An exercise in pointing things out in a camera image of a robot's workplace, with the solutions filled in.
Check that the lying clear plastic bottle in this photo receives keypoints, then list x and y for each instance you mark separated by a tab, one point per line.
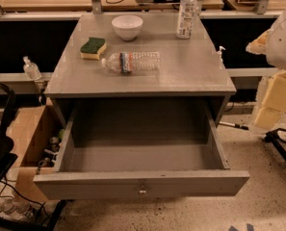
131	62

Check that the cardboard box with items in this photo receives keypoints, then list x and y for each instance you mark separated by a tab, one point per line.
31	131

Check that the white pump bottle right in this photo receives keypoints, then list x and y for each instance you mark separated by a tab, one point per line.
220	52

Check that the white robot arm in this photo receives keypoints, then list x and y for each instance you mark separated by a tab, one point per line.
271	93

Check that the grey drawer cabinet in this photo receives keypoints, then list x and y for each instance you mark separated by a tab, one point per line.
97	63

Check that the white ceramic bowl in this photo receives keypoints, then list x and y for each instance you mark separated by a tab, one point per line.
127	27

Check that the grey top drawer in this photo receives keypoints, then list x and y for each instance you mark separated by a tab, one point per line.
141	148

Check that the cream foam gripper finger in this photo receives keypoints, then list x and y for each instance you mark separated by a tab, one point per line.
271	93

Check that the small sanitizer bottle left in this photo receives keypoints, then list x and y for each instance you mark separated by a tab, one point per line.
31	69

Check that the black cart frame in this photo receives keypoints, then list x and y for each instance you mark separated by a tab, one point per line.
7	158

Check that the standing clear plastic bottle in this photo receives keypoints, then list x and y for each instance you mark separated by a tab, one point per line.
186	18

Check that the green yellow sponge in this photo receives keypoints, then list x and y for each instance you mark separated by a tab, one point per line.
93	48

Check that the black chair base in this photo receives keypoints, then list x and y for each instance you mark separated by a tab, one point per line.
279	144

